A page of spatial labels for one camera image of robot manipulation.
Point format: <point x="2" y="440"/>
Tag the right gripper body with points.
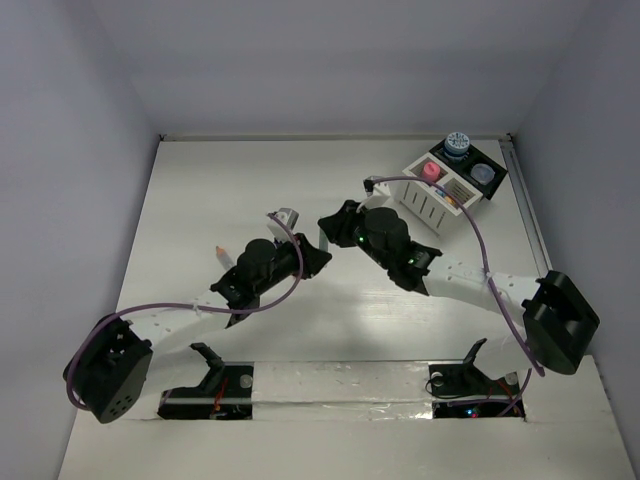
<point x="362" y="235"/>

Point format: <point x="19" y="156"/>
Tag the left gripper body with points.
<point x="306" y="272"/>

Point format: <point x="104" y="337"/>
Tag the pink cap bottle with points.
<point x="431" y="171"/>

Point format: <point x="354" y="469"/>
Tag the blue lid jar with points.
<point x="456" y="146"/>

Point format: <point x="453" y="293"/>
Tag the clear jar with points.
<point x="482" y="173"/>

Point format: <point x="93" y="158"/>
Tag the green marker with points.
<point x="323" y="242"/>

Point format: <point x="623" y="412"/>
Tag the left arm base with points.
<point x="224" y="393"/>

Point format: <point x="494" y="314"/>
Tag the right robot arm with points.
<point x="551" y="322"/>

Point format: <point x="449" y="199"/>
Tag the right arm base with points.
<point x="461" y="391"/>

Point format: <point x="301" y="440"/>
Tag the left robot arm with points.
<point x="126" y="355"/>

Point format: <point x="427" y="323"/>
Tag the black and white organizer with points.
<point x="420" y="198"/>

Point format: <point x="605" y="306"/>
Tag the foil tape strip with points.
<point x="341" y="391"/>

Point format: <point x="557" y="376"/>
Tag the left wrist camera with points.
<point x="282" y="222"/>

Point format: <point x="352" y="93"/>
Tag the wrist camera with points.
<point x="376" y="187"/>
<point x="282" y="222"/>

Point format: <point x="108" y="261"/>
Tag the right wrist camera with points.
<point x="376" y="187"/>

